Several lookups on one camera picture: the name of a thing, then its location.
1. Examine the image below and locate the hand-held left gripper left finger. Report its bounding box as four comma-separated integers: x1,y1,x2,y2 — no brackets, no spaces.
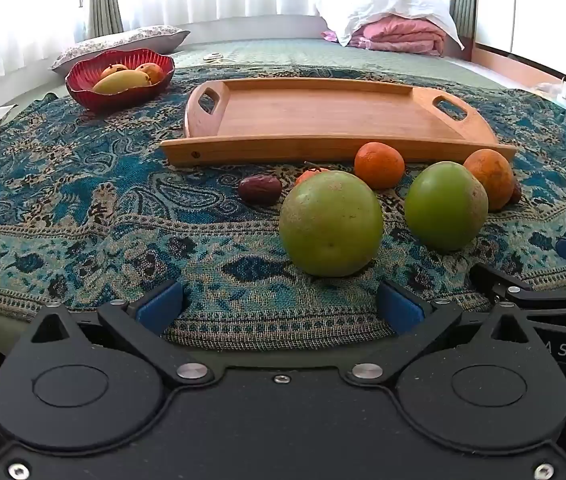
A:
29,280,214,387

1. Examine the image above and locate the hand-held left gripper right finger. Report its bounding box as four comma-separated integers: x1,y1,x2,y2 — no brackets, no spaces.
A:
345,280,539,387

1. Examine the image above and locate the small green citrus fruit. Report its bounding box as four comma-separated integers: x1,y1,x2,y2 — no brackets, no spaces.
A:
404,161,490,252

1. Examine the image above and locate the brownish orange fruit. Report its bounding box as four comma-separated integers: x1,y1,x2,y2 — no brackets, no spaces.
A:
463,149,515,212

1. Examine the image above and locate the large green citrus fruit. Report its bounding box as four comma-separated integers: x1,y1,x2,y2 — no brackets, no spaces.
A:
279,170,385,278

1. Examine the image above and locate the round orange tangerine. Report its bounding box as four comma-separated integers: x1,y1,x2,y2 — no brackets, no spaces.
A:
354,142,406,190

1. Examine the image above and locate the small tangerine with stem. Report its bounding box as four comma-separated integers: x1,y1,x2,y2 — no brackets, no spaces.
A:
295,161,332,186

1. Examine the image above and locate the wooden tray with handles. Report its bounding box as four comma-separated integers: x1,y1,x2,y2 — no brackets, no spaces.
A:
159,77,519,167

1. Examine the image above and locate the blue paisley patterned blanket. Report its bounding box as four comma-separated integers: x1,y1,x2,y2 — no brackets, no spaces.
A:
0,65,566,347

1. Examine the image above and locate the red ribbed bowl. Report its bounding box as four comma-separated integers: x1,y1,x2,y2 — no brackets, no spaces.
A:
65,48,176,112

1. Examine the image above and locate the yellow mango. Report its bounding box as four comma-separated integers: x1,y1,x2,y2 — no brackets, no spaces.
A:
93,70,152,95

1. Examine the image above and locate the folded pink blanket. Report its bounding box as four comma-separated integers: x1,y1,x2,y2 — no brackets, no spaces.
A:
322,16,448,57

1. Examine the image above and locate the floral grey pillow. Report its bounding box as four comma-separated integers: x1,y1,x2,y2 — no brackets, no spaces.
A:
50,25,191,73

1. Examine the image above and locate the green quilted mat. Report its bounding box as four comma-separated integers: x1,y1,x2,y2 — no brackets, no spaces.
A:
160,37,506,92

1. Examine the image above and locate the white duvet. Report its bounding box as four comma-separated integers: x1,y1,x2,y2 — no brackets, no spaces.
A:
313,0,465,51

